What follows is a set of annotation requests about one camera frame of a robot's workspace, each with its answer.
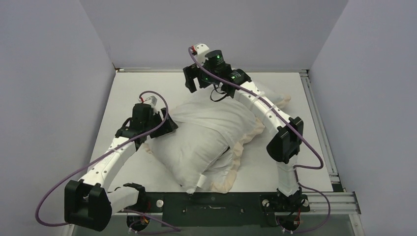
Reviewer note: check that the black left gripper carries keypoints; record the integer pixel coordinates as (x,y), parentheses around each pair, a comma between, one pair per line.
(168,127)

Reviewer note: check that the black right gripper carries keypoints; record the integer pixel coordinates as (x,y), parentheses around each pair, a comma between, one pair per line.
(193,71)

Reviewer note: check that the white pillow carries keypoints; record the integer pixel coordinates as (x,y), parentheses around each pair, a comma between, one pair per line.
(202,140)

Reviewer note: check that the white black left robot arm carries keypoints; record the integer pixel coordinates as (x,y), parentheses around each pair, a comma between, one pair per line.
(88,202)

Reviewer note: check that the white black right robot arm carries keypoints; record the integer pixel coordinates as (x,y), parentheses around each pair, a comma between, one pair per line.
(210,68)

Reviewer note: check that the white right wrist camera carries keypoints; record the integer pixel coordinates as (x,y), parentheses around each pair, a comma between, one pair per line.
(199,51)

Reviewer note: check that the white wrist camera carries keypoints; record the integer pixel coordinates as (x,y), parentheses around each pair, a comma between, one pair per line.
(152,100)
(199,51)

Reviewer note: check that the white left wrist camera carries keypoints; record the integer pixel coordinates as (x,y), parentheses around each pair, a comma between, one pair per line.
(152,100)

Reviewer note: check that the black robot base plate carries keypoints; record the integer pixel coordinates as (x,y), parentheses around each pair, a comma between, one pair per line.
(202,209)

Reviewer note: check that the aluminium frame rail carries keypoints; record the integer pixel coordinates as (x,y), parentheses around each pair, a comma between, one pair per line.
(258,172)

